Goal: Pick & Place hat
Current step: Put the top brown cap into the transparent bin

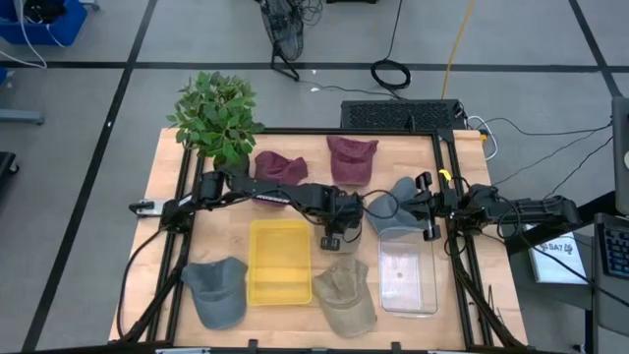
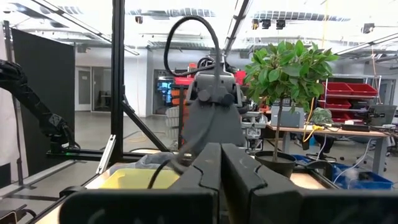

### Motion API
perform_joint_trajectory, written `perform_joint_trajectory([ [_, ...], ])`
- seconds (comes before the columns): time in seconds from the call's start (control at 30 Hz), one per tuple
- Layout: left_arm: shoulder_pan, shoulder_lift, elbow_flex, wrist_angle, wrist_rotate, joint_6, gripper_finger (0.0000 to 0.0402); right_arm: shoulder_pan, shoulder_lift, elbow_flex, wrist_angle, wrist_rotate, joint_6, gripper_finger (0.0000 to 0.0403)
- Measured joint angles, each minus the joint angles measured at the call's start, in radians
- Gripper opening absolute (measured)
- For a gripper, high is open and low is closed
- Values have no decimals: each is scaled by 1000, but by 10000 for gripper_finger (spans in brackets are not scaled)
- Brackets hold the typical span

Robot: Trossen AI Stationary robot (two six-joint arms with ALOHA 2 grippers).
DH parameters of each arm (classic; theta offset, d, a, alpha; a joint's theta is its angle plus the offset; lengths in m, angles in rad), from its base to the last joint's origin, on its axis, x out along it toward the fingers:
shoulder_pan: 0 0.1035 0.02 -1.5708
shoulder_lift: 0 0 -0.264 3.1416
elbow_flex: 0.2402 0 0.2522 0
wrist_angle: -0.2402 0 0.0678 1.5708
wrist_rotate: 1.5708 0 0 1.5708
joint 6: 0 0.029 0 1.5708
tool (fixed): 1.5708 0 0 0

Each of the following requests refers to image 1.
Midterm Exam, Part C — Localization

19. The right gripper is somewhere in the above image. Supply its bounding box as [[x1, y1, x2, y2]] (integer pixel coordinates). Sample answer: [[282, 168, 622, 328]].
[[400, 171, 463, 242]]

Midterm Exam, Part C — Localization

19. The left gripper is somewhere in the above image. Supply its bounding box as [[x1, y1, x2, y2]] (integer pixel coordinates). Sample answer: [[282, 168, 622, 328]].
[[319, 189, 366, 253]]

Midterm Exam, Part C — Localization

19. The grey baseball cap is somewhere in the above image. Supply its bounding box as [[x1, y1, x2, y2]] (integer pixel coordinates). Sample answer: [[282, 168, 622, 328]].
[[180, 256, 250, 331], [365, 176, 431, 236]]

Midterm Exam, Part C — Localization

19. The maroon baseball cap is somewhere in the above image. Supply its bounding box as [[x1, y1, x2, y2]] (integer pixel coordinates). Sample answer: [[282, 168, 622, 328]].
[[326, 135, 380, 189], [253, 150, 310, 207]]

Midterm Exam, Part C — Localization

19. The yellow plastic tray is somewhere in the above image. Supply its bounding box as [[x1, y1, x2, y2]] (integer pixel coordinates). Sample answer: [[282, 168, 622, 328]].
[[247, 218, 314, 307]]

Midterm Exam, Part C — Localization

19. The clear plastic bin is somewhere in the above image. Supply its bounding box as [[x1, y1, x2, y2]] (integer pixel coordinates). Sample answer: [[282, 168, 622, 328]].
[[377, 225, 439, 317]]

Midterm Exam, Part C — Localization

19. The black computer case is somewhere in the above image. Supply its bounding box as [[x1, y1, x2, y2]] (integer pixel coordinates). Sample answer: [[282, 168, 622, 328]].
[[339, 98, 467, 132]]

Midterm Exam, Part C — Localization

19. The black plant pot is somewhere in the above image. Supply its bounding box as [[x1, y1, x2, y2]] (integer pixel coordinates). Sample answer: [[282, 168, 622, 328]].
[[211, 152, 253, 179]]

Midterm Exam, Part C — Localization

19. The white printed paper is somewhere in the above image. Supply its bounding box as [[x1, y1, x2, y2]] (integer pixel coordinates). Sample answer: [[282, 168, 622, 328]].
[[522, 223, 590, 286]]

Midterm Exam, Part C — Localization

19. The black desk support beam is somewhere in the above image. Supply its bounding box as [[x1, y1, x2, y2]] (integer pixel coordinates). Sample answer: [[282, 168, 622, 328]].
[[505, 192, 615, 257]]

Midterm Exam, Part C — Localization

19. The green leafy plant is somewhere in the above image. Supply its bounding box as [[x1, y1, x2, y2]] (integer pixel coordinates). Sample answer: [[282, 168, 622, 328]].
[[165, 71, 266, 168]]

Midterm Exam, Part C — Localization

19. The black keyboard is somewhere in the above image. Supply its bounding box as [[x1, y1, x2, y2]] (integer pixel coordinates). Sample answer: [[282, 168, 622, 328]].
[[600, 223, 629, 281]]

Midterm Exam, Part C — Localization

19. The grey monitor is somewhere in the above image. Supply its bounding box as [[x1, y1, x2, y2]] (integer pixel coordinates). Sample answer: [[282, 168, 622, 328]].
[[610, 95, 629, 216]]

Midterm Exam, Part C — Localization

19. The grey desk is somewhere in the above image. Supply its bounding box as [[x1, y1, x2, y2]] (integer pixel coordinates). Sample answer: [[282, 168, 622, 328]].
[[591, 211, 629, 340]]

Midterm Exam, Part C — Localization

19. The black floor fan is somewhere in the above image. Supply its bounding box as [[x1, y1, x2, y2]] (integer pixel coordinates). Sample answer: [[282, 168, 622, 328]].
[[256, 0, 307, 83]]

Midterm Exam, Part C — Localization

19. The black wheeled base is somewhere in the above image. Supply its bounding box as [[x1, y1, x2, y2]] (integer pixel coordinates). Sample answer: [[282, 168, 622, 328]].
[[0, 150, 21, 179]]

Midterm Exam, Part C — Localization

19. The grey metal floor foot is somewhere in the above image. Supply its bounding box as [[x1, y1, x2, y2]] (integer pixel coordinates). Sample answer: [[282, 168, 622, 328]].
[[0, 108, 46, 126]]

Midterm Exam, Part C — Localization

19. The blue plastic bin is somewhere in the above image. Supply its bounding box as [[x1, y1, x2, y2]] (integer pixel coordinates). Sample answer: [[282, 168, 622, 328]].
[[0, 0, 89, 47]]

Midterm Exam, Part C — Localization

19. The black aluminium table frame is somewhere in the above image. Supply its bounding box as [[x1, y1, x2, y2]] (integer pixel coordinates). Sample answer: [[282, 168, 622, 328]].
[[108, 127, 530, 353]]

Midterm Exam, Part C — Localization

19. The coiled black cable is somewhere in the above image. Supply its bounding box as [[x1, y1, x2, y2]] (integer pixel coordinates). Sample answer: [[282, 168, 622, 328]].
[[370, 0, 413, 91]]

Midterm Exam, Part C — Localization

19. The yellow floor cable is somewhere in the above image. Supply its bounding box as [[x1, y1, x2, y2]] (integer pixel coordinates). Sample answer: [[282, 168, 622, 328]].
[[439, 0, 478, 100]]

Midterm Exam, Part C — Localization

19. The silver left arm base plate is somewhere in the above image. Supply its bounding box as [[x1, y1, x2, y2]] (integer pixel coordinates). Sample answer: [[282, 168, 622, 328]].
[[128, 198, 169, 218]]

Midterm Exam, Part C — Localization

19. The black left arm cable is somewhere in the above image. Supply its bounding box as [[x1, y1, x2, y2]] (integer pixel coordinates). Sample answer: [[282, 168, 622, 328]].
[[115, 226, 171, 340]]

